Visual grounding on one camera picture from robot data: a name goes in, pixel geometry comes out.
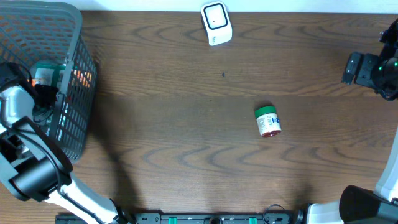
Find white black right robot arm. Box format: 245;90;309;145
290;21;397;224

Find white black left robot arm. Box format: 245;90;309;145
1;62;135;223

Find black mounting rail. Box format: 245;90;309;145
55;212;295;224

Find green lid cream jar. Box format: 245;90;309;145
254;106;282;138

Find black looped cable at rail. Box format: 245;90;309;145
262;203;287;224

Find white cube barcode scanner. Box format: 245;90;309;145
201;1;233;46

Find grey plastic mesh basket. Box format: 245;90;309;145
1;1;98;162

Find white teal wipes packet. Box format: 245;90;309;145
33;105;53;128

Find green white 3M package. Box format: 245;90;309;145
29;61;69;90

